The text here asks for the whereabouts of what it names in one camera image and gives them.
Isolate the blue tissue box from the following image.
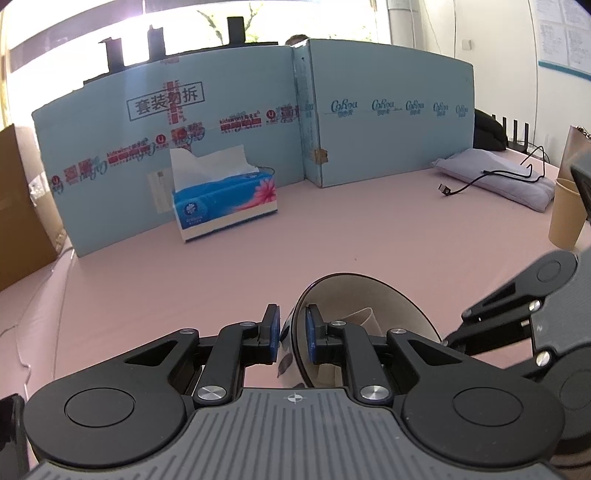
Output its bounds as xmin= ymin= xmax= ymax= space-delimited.
xmin=170 ymin=144 xmax=280 ymax=243

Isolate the brown cardboard box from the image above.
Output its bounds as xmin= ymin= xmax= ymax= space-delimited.
xmin=0 ymin=124 xmax=65 ymax=291

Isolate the brown paper bag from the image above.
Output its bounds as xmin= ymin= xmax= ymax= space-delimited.
xmin=558 ymin=124 xmax=591 ymax=182

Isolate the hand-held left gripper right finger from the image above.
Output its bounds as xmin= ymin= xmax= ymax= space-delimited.
xmin=305 ymin=304 xmax=468 ymax=409

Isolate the black router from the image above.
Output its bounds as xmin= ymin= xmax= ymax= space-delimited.
xmin=492 ymin=114 xmax=532 ymax=151

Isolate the blue cardboard panel red tape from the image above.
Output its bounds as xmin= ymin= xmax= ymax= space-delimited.
xmin=31 ymin=44 xmax=308 ymax=258

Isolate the blue cardboard panel plain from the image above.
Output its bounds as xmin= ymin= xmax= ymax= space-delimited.
xmin=293 ymin=38 xmax=476 ymax=189

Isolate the white bowl with dark rim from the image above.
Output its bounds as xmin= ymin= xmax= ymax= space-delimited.
xmin=276 ymin=272 xmax=439 ymax=389

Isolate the wall notice board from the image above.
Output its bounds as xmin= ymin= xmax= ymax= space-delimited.
xmin=538 ymin=0 xmax=591 ymax=77

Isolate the brown paper cup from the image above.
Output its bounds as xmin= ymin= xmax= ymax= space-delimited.
xmin=548 ymin=176 xmax=587 ymax=251

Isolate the black device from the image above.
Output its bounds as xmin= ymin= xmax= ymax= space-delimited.
xmin=0 ymin=393 xmax=26 ymax=480

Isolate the lilac pillow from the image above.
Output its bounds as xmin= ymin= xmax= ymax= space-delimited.
xmin=431 ymin=148 xmax=557 ymax=213

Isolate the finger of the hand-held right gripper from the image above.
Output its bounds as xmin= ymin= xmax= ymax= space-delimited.
xmin=441 ymin=318 xmax=555 ymax=381
xmin=461 ymin=271 xmax=544 ymax=326

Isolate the black USB cable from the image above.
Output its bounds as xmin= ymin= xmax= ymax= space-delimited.
xmin=438 ymin=145 xmax=552 ymax=197

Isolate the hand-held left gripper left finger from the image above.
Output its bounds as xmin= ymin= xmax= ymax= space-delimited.
xmin=115 ymin=304 xmax=282 ymax=409

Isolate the black bag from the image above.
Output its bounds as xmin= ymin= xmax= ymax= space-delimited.
xmin=473 ymin=108 xmax=509 ymax=153

